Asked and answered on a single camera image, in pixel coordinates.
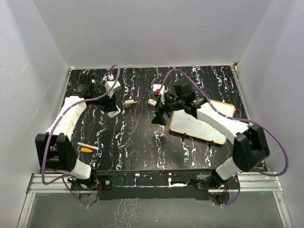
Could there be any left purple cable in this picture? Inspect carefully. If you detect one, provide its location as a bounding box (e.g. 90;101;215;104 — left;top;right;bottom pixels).
41;64;121;209

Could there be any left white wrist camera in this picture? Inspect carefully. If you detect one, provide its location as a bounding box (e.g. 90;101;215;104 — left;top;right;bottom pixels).
105;81;121;97

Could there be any yellow marker cap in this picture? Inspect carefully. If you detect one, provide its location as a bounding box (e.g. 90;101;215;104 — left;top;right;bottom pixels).
80;147;93;153

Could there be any orange framed whiteboard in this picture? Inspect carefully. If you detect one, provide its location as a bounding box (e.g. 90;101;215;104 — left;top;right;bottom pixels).
169;100;236;145

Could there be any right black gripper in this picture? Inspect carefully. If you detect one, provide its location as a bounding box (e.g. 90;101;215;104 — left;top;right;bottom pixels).
151;93;184;125

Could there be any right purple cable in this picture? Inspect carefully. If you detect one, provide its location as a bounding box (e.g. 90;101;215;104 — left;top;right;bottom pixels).
160;68;289;209

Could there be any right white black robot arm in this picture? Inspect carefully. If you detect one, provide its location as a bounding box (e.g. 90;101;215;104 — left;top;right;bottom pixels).
152;83;270;189

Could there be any white marker pen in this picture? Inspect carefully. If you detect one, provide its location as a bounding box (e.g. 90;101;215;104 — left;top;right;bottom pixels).
77;142;99;150

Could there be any aluminium frame rail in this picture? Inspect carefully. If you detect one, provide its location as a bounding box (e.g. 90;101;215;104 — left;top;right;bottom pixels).
26;172;283;193

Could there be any purple cable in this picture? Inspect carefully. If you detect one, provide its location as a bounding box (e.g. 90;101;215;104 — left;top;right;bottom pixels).
160;68;289;209
41;64;121;209

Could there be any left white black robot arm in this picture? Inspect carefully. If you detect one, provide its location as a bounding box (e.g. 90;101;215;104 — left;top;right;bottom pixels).
35;75;121;190

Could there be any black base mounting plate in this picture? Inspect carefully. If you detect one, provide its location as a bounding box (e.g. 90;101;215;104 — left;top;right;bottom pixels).
68;169;240;200

